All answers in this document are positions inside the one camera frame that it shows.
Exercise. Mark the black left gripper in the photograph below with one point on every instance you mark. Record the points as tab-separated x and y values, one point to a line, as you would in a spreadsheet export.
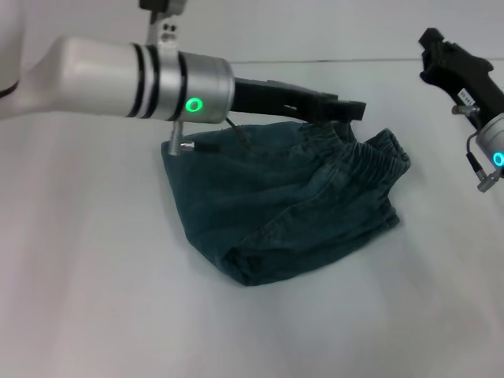
271	98

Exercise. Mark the silver left camera mount bracket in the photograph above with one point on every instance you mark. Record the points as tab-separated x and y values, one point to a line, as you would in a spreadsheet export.
161	31

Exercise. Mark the small silver plug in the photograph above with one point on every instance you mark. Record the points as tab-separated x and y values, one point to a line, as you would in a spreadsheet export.
464	110

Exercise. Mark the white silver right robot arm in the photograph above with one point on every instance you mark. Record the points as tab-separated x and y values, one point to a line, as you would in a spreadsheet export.
494	138

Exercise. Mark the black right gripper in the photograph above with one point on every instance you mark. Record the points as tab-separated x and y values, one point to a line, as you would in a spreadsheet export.
468	82

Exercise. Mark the blue denim shorts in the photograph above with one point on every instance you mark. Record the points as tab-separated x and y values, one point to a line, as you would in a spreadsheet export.
275	204

